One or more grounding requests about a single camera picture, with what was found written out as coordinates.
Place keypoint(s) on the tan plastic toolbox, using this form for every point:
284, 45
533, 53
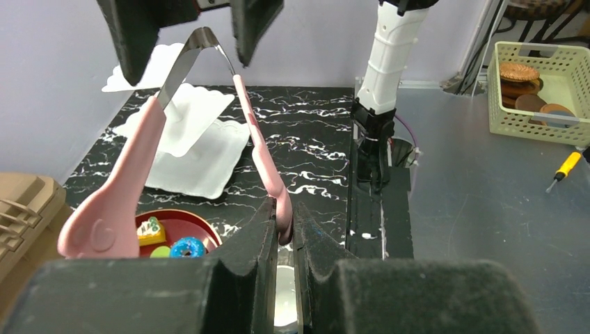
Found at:
33, 211

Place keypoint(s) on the blue toy donut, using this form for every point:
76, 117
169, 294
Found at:
187, 247

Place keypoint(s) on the white grey mug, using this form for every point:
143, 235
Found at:
285, 311

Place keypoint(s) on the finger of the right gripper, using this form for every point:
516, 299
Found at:
250, 21
135, 24

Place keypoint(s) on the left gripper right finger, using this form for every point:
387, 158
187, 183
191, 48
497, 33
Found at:
338, 292

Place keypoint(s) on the green toy macaron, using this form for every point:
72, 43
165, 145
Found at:
160, 252

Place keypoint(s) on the red round tray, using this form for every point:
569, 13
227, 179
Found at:
177, 225

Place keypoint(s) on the white tiered cake stand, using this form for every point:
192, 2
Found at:
197, 152

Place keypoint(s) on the pink handled metal tongs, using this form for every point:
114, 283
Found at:
103, 225

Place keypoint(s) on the cream plastic basket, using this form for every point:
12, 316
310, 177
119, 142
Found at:
564, 71

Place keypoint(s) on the yellow handled screwdriver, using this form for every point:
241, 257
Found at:
563, 171

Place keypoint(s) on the yellow triangle cake slice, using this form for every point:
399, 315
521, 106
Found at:
151, 232

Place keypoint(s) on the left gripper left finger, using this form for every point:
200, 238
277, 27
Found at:
230, 290

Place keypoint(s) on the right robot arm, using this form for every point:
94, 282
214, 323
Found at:
374, 107

